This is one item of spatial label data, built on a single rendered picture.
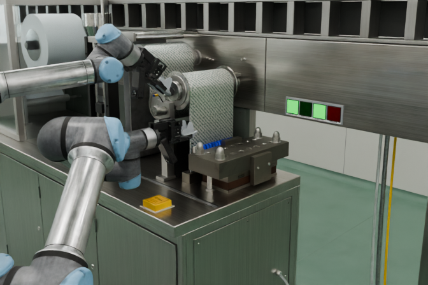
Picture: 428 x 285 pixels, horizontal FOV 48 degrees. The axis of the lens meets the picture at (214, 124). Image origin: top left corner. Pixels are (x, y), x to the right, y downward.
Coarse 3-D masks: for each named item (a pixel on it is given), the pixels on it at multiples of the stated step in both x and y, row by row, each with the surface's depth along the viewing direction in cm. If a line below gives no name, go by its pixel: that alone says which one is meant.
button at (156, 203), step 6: (150, 198) 161; (156, 198) 161; (162, 198) 161; (168, 198) 161; (144, 204) 160; (150, 204) 157; (156, 204) 156; (162, 204) 157; (168, 204) 159; (156, 210) 156
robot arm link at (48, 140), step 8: (56, 120) 122; (48, 128) 121; (56, 128) 121; (40, 136) 123; (48, 136) 120; (56, 136) 120; (40, 144) 123; (48, 144) 121; (56, 144) 120; (40, 152) 128; (48, 152) 122; (56, 152) 121; (56, 160) 130; (64, 160) 132
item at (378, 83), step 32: (224, 64) 205; (256, 64) 192; (288, 64) 181; (320, 64) 171; (352, 64) 162; (384, 64) 154; (416, 64) 147; (256, 96) 195; (288, 96) 184; (320, 96) 173; (352, 96) 164; (384, 96) 156; (416, 96) 148; (352, 128) 166; (384, 128) 158; (416, 128) 150
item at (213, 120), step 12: (192, 108) 178; (204, 108) 182; (216, 108) 187; (228, 108) 192; (192, 120) 179; (204, 120) 183; (216, 120) 188; (228, 120) 193; (204, 132) 184; (216, 132) 189; (228, 132) 194; (192, 144) 181
